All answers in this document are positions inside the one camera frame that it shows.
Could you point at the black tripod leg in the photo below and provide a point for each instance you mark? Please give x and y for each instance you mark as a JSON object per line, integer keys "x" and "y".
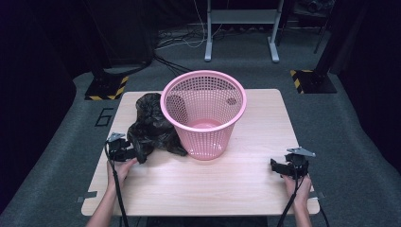
{"x": 321, "y": 36}

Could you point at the pink plastic mesh basket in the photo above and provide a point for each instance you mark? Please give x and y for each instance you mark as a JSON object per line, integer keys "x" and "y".
{"x": 205, "y": 116}

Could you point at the person's right hand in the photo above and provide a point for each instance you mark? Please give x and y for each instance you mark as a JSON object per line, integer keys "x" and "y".
{"x": 299, "y": 189}

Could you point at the black tape floor marker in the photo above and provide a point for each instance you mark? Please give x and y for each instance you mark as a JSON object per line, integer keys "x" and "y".
{"x": 104, "y": 117}

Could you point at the black hazard-striped stand base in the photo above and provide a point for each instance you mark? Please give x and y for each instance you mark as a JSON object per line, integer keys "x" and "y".
{"x": 105, "y": 86}
{"x": 313, "y": 81}

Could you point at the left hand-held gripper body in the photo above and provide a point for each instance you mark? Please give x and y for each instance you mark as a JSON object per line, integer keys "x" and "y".
{"x": 117, "y": 148}

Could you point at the person's left hand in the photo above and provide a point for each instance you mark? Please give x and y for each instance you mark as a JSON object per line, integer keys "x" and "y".
{"x": 121, "y": 171}

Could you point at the grey tape strip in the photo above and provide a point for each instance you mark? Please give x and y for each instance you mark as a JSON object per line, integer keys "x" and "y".
{"x": 317, "y": 195}
{"x": 85, "y": 196}

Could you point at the grey metal stand frame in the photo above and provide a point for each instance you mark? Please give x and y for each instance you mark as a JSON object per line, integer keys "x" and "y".
{"x": 241, "y": 16}

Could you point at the black plastic bag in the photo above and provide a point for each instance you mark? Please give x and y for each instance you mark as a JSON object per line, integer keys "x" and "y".
{"x": 151, "y": 126}

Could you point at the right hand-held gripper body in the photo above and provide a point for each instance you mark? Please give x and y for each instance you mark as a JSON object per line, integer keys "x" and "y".
{"x": 298, "y": 162}

